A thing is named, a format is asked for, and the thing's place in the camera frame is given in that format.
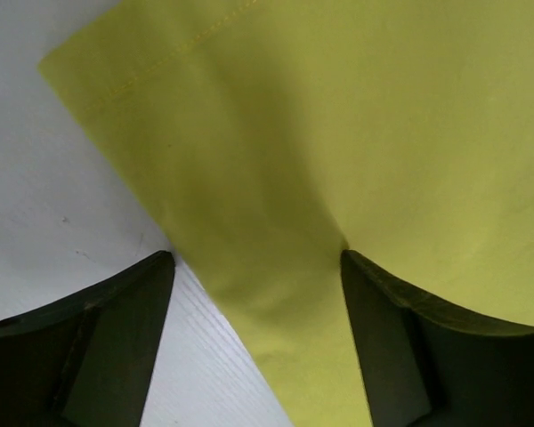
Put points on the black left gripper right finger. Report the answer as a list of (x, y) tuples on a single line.
[(426, 361)]

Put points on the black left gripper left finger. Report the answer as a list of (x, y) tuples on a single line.
[(87, 359)]

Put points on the yellow-green trousers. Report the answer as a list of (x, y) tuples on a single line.
[(265, 137)]

